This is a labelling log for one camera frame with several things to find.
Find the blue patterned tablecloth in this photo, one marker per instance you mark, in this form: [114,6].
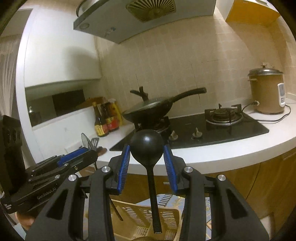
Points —
[177,202]

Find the black plastic ladle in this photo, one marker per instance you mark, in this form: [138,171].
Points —
[146,147]

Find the brown rice cooker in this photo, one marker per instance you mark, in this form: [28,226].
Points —
[267,89]

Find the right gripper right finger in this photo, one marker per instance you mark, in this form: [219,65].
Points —
[232,218]

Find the black wok with lid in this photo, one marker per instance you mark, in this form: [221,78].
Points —
[156,108]

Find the person's hand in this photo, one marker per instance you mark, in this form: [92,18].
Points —
[26,221]

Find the tan plastic utensil basket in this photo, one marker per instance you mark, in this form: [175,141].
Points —
[134,222]

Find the range hood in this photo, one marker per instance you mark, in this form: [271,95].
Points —
[118,21]

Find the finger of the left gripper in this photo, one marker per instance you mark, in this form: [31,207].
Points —
[68,157]
[74,164]

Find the dark soy sauce bottle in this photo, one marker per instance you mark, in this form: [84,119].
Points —
[100,123]

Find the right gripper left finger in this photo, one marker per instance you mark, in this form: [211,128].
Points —
[62,216]

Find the orange wall cabinet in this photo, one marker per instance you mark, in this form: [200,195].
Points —
[248,12]

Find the black gas stove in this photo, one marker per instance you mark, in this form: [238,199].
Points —
[214,126]

